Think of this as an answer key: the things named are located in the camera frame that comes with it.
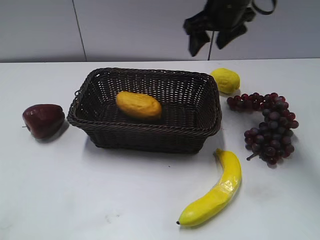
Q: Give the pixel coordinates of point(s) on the purple red grape bunch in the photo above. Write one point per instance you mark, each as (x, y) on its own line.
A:
(271, 140)

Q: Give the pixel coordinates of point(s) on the dark brown wicker basket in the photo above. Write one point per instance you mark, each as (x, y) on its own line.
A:
(191, 110)

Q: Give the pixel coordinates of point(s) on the yellow banana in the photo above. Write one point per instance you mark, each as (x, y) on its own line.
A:
(209, 205)

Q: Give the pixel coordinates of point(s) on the yellow lemon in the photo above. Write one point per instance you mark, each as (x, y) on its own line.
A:
(227, 80)

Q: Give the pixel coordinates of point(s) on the yellow orange mango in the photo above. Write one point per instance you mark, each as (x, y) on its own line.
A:
(139, 106)

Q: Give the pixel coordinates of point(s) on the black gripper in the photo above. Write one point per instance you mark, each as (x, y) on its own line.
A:
(226, 16)

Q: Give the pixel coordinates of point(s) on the dark red apple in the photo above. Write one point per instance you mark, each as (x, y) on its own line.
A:
(43, 120)

